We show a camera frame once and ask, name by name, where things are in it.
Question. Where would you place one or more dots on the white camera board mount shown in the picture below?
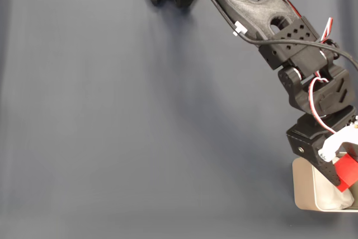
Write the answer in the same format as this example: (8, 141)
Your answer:
(335, 142)

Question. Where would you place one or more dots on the dark grey table mat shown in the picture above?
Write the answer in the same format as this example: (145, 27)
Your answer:
(84, 110)

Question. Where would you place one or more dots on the red cube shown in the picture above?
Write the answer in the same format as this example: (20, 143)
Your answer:
(348, 173)

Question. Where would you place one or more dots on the white crumpled cloth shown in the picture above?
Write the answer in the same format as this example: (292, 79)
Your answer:
(335, 201)

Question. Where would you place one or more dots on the beige box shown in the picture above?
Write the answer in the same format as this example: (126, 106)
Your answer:
(303, 191)

